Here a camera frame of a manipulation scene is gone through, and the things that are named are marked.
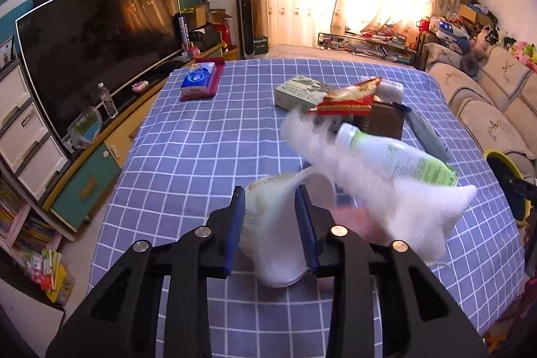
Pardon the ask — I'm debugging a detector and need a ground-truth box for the teal yellow tv cabinet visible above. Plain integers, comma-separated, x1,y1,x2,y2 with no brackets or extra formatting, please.
41,43,226,233

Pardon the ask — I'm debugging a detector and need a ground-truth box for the black tower fan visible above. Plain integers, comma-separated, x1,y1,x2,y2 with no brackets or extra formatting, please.
236,0,255,58

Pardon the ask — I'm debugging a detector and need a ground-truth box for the large flat screen television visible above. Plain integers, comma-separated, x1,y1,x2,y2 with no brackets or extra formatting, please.
15,0,179,138

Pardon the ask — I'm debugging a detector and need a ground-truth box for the pink strawberry milk carton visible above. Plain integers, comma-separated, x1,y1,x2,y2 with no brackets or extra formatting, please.
331,206,390,245

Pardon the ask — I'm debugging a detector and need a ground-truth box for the clear plastic container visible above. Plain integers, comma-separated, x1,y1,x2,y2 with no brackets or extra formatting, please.
67,106,102,150

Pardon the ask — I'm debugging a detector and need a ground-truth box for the dark plastic food tray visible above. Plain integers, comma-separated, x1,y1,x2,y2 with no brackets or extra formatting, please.
351,102,405,140

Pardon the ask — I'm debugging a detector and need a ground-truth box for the yellow rimmed black trash bin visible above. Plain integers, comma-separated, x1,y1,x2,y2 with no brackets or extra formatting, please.
484,150,536,226

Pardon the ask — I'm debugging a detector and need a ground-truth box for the white foam fruit net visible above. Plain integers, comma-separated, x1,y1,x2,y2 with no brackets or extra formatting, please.
280,110,477,265

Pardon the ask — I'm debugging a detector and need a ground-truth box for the book rack by window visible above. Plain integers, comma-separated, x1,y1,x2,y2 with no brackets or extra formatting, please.
317,33,416,65

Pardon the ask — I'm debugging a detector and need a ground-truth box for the white yogurt cup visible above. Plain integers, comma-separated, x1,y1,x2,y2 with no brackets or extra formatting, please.
239,170,310,288

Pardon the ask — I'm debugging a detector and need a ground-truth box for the beige sofa with covers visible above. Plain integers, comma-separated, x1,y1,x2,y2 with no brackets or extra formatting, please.
416,32,536,184

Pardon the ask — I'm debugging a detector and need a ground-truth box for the white drawer unit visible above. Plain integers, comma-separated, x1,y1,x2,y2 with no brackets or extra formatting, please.
1,60,69,203

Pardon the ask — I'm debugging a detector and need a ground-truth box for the green label plastic bottle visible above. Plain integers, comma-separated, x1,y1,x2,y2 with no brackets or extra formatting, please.
335,123,459,186

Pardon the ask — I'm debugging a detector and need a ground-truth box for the blue tissue pack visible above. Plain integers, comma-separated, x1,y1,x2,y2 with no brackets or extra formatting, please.
180,62,216,100

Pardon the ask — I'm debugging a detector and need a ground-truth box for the white medicine bottle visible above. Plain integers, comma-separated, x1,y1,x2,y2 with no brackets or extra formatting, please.
358,76,404,104

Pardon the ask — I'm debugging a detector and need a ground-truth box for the floral floor mattress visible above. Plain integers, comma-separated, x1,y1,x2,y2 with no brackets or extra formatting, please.
261,45,409,68

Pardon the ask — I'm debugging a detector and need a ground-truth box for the green tea box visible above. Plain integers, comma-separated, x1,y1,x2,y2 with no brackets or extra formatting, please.
274,75,337,111

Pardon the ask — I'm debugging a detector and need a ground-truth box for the red tray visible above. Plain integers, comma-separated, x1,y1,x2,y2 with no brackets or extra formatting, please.
179,57,225,102

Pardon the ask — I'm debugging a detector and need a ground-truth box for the red snack bag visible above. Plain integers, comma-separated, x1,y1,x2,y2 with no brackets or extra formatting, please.
308,77,382,115

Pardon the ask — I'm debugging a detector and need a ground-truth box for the pile of plush toys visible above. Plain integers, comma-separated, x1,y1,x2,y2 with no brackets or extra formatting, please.
415,1,537,74

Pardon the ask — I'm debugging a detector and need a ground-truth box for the clear water bottle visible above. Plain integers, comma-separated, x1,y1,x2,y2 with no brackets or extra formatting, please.
98,83,118,119

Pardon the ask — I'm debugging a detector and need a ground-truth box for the blue checkered tablecloth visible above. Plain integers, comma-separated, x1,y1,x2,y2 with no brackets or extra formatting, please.
89,59,524,357

